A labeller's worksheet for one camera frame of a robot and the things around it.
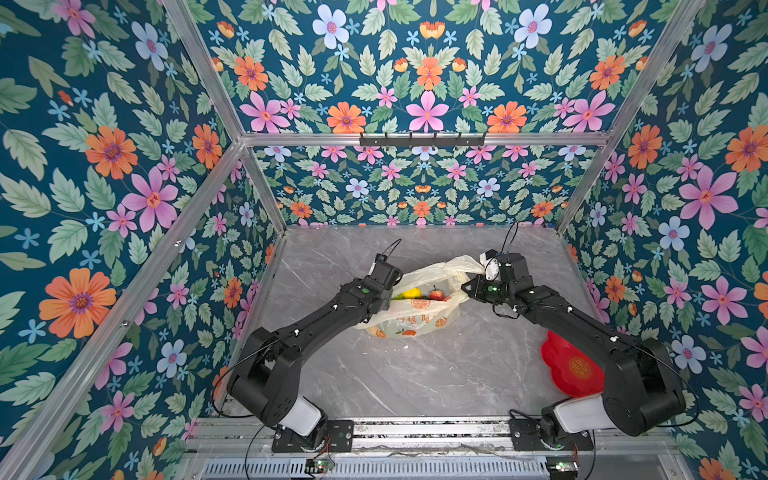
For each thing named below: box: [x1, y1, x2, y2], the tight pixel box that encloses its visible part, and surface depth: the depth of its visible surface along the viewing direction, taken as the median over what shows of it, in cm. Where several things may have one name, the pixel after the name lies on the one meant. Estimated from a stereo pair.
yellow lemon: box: [402, 287, 423, 299], surface depth 96 cm
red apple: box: [429, 285, 445, 301], surface depth 98 cm
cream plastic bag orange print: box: [354, 254, 485, 338], surface depth 86 cm
